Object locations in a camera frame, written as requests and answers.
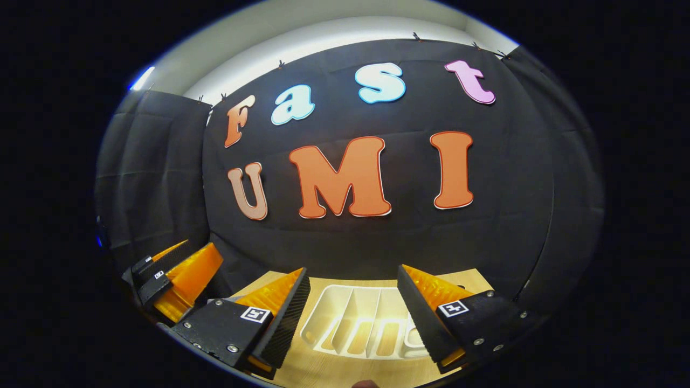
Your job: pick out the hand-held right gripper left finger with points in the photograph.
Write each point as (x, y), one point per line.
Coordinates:
(285, 318)

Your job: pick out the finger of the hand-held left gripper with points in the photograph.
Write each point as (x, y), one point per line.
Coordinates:
(188, 280)
(161, 258)

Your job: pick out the black backdrop cloth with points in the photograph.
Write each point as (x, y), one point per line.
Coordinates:
(377, 242)

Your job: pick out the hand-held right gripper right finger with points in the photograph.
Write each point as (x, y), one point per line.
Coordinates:
(423, 318)

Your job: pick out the white plastic bookshelf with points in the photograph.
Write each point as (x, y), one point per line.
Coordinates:
(345, 312)

